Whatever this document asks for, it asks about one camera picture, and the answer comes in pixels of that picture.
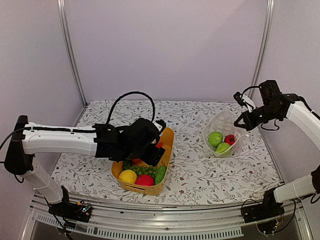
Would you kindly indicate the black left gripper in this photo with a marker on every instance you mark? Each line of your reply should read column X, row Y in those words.
column 153, row 158

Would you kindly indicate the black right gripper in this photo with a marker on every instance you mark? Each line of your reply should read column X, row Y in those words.
column 249, row 125

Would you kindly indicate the red toy tomato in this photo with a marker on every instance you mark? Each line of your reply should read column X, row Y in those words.
column 230, row 139

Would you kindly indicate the orange toy carrot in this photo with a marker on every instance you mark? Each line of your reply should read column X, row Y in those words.
column 152, row 155

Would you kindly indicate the clear zip top bag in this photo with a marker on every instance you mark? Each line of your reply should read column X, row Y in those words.
column 223, row 123

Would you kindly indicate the green toy apple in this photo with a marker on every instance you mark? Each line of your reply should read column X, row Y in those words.
column 215, row 138

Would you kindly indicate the green toy broccoli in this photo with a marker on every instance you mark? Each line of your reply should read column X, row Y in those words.
column 127, row 165

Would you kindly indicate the green toy cabbage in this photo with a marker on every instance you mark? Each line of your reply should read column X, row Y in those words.
column 222, row 147

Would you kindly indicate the green toy grapes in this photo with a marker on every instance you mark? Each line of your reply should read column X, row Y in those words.
column 145, row 170

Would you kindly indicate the red toy apple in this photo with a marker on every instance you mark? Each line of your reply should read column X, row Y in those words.
column 145, row 180

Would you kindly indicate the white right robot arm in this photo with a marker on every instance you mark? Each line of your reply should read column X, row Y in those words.
column 292, row 132

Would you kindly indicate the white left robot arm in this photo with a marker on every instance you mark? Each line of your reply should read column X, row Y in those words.
column 29, row 138

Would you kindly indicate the yellow plastic basket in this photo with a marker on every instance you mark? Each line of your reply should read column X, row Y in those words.
column 167, row 138

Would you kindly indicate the yellow toy lemon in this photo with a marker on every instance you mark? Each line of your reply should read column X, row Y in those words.
column 128, row 176

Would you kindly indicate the green toy cucumber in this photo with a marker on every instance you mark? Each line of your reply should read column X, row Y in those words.
column 160, row 174

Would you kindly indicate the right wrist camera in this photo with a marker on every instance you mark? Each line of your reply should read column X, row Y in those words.
column 244, row 101

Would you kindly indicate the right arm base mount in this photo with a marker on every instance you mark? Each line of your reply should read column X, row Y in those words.
column 268, row 212

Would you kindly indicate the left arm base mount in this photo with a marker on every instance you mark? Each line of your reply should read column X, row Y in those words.
column 79, row 211

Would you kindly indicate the right aluminium frame post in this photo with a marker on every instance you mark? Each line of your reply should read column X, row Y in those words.
column 264, row 41

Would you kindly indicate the aluminium frame post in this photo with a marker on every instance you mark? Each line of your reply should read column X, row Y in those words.
column 69, row 51
column 264, row 41

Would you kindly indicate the left aluminium frame post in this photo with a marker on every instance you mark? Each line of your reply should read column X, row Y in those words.
column 69, row 51

